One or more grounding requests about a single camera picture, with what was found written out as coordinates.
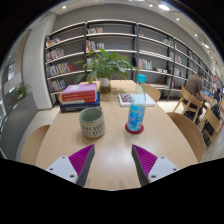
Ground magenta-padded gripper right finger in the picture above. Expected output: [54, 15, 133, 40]
[130, 143, 181, 187]

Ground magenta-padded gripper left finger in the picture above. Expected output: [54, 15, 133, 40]
[45, 143, 96, 188]

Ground clear bottle with blue cap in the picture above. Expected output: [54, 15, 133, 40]
[126, 73, 148, 133]

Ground flat round red coaster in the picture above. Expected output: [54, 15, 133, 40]
[124, 122, 145, 135]

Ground grey-green patterned ceramic cup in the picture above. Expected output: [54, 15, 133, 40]
[78, 106, 106, 139]

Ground dark blue book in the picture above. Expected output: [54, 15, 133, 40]
[59, 93, 102, 114]

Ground red book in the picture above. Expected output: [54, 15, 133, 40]
[61, 91, 98, 101]
[61, 95, 98, 104]

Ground wooden slat chair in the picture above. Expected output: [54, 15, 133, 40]
[199, 106, 224, 148]
[172, 85, 204, 124]

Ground small background potted plant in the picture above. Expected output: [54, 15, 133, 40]
[14, 82, 30, 100]

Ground person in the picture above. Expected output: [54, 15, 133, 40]
[213, 87, 224, 103]
[183, 68, 210, 122]

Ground green potted plant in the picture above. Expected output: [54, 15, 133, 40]
[73, 48, 141, 94]

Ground grey bookshelf unit with books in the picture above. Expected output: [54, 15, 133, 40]
[44, 18, 218, 105]

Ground round ceiling lights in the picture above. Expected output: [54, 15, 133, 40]
[59, 0, 212, 50]

